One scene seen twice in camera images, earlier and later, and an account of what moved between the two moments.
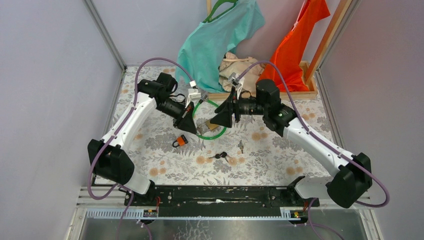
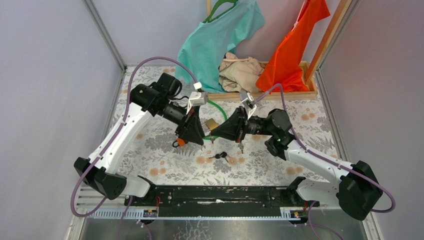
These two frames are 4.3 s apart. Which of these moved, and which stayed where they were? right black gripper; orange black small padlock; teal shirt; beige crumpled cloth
Moved: right black gripper
Stayed: orange black small padlock; beige crumpled cloth; teal shirt
